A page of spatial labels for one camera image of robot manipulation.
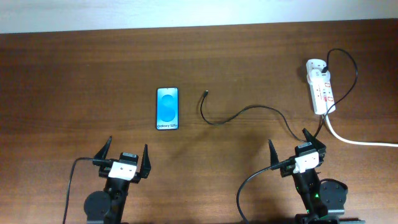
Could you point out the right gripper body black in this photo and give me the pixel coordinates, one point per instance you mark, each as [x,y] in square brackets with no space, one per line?
[287,170]

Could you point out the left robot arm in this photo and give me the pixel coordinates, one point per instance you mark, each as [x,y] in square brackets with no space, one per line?
[107,205]

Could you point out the white power strip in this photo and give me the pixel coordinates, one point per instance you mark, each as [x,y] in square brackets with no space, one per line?
[322,96]

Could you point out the blue Samsung Galaxy smartphone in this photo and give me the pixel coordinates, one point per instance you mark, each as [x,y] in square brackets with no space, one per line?
[167,114]

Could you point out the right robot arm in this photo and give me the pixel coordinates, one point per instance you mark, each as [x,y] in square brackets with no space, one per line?
[323,199]

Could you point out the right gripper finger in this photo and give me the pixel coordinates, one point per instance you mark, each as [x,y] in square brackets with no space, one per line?
[313,140]
[274,160]

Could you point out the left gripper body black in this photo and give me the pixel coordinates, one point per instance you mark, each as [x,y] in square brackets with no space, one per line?
[102,170]

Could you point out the white USB charger adapter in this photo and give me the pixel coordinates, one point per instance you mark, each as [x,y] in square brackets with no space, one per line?
[315,71]

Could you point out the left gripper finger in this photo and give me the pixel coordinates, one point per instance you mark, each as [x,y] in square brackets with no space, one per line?
[145,164]
[100,156]

